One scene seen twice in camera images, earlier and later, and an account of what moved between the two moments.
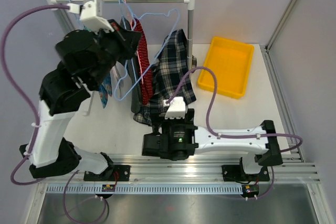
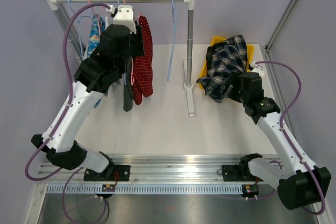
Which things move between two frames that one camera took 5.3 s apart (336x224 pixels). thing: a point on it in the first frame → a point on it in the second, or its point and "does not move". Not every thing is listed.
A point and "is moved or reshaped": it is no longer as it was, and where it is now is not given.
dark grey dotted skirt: (133, 68) → (128, 97)
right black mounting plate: (235, 173) does not move
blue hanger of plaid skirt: (160, 50) → (174, 25)
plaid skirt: (171, 78) → (224, 59)
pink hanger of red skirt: (127, 10) is moved or reshaped
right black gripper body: (159, 118) → (245, 99)
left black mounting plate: (113, 173) does not move
